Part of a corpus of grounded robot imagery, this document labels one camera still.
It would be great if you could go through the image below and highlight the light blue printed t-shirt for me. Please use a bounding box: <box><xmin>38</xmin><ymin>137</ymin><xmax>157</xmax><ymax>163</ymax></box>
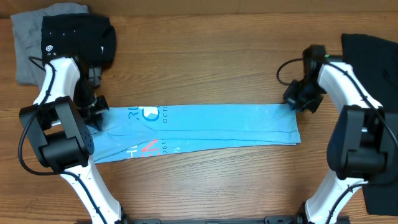
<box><xmin>89</xmin><ymin>104</ymin><xmax>301</xmax><ymax>163</ymax></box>

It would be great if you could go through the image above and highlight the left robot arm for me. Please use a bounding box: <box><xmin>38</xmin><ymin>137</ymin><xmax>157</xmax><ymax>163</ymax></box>
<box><xmin>18</xmin><ymin>56</ymin><xmax>132</xmax><ymax>223</ymax></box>

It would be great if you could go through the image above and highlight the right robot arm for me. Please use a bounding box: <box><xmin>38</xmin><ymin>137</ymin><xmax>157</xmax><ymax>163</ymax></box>
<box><xmin>283</xmin><ymin>45</ymin><xmax>397</xmax><ymax>223</ymax></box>

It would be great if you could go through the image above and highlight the black folded garment with logo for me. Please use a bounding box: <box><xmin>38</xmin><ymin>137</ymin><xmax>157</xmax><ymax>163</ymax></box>
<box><xmin>41</xmin><ymin>13</ymin><xmax>116</xmax><ymax>67</ymax></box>

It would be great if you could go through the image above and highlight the black garment at right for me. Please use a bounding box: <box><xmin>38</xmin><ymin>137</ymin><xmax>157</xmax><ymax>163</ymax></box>
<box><xmin>341</xmin><ymin>34</ymin><xmax>397</xmax><ymax>216</ymax></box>

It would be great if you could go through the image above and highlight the grey folded garment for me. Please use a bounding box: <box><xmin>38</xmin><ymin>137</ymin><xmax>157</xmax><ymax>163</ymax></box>
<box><xmin>11</xmin><ymin>2</ymin><xmax>89</xmax><ymax>88</ymax></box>

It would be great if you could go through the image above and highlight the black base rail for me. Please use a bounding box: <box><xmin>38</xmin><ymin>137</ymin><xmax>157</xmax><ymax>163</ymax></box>
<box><xmin>119</xmin><ymin>215</ymin><xmax>307</xmax><ymax>224</ymax></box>

